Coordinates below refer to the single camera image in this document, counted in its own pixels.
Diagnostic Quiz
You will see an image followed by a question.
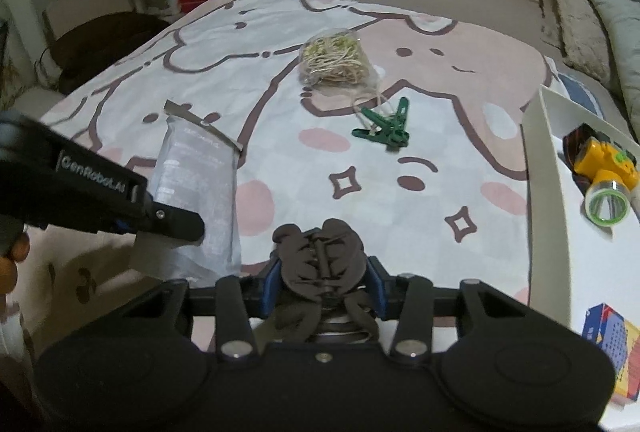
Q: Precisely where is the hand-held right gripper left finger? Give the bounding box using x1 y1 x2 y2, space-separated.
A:
120 256 284 359

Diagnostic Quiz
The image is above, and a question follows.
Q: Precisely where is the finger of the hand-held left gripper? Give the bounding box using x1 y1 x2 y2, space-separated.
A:
116 194 206 244

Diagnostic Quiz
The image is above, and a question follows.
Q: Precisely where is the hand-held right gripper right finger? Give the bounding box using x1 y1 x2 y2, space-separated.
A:
365 254 532 364

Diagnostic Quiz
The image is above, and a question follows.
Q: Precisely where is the clear plastic packet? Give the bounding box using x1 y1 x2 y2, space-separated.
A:
128 100 247 279

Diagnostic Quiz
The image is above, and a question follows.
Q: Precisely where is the dark brown rope bundle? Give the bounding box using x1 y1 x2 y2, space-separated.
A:
272 217 382 346

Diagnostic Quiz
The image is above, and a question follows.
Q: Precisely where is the white cardboard box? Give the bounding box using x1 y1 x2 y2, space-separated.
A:
520 84 640 432

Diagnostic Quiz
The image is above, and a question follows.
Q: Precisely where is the colourful patterned box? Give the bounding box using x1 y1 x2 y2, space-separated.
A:
581 302 640 404

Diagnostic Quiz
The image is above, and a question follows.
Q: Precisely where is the yellow headlamp with strap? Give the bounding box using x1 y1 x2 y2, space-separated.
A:
562 122 640 226

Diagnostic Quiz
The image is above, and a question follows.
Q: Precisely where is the person's left hand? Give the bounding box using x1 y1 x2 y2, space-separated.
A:
0 232 31 298

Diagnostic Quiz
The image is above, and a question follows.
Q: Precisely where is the dark brown cloth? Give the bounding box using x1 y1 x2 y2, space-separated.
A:
52 10 172 96

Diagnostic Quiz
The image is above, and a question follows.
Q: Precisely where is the printed cartoon blanket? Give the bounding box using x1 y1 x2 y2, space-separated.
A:
0 0 562 432

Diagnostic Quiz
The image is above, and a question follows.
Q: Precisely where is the green plastic clip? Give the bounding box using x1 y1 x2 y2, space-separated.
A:
351 96 412 151

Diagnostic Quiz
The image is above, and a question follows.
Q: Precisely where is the beige cardboard panel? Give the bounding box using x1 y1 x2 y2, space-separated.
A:
42 0 134 49

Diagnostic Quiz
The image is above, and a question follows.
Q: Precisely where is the bag of beige rubber bands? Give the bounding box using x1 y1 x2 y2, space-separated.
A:
298 27 397 114

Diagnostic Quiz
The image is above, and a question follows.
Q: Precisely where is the grey fuzzy pillow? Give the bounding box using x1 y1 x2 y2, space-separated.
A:
537 0 563 50
550 0 612 81

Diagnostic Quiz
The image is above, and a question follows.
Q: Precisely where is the grey duvet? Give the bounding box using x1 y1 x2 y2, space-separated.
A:
577 0 640 114

